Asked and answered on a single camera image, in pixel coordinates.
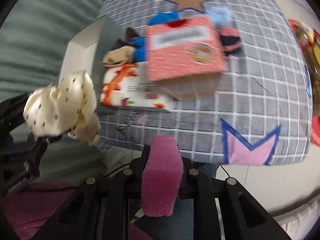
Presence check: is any pink sponge block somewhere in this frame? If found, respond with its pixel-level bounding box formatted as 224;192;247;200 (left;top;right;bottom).
141;136;183;217

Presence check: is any beige cloth pouch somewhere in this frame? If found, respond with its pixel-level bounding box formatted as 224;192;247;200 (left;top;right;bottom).
102;46;136;68

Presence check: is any dark knitted sock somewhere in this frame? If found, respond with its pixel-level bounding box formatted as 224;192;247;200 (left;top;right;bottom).
120;27;140;47

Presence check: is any light blue fluffy cloth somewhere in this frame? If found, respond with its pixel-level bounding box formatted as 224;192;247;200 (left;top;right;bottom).
206;7;233;28

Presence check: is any pink black sock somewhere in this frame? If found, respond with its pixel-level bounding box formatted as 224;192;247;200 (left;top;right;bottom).
219;27;242;57

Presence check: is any grey checked star tablecloth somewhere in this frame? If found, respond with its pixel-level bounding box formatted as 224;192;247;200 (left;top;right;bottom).
98;0;312;165

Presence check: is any green curtain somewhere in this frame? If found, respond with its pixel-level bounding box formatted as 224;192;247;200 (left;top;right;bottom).
1;0;104;101

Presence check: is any white grey storage box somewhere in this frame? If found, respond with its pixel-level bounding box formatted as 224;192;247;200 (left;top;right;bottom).
59;16;124;102

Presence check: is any orange white tissue pack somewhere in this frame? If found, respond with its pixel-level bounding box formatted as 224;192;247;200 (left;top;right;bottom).
100;62;173;112

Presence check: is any red round tray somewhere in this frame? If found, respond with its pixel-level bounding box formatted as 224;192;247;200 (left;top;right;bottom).
288;19;319;147

